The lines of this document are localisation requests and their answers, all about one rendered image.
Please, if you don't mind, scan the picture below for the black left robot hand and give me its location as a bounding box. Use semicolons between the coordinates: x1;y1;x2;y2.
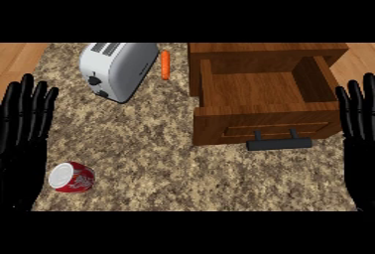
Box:
0;72;61;212

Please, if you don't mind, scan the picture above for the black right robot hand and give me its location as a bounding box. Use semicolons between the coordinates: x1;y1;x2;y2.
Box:
334;72;375;212

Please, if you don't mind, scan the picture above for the red soda can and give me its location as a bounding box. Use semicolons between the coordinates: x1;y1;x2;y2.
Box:
47;161;96;193

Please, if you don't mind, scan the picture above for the orange carrot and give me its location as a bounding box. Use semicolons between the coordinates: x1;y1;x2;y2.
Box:
160;50;171;81

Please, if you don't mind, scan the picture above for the brown wooden drawer cabinet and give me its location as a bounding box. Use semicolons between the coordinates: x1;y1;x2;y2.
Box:
188;43;350;97

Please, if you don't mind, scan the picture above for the brown wooden drawer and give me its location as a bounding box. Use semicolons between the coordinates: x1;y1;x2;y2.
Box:
192;56;344;147

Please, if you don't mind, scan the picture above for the silver toaster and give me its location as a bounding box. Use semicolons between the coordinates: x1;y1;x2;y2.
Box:
78;43;160;104

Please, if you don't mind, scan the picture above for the dark grey drawer handle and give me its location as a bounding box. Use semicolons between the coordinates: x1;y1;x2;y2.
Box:
245;128;313;152

